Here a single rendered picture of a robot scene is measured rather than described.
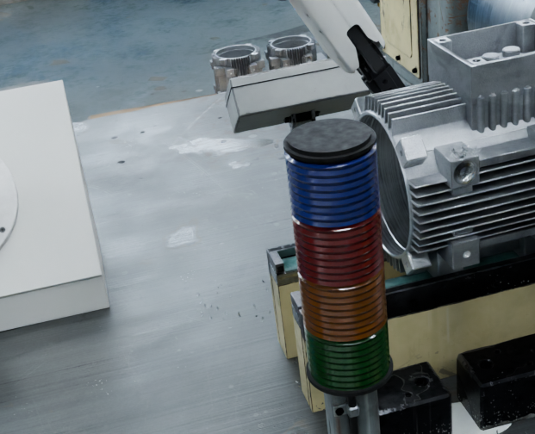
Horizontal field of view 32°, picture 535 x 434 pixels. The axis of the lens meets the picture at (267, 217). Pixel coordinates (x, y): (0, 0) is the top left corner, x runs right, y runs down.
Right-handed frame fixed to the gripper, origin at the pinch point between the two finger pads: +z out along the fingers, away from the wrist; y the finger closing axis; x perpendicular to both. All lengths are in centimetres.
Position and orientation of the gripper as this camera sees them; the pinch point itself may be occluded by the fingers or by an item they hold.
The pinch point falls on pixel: (384, 83)
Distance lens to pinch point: 100.9
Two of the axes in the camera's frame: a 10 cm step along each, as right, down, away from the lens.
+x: 7.8, -6.2, -0.9
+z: 5.8, 6.5, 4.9
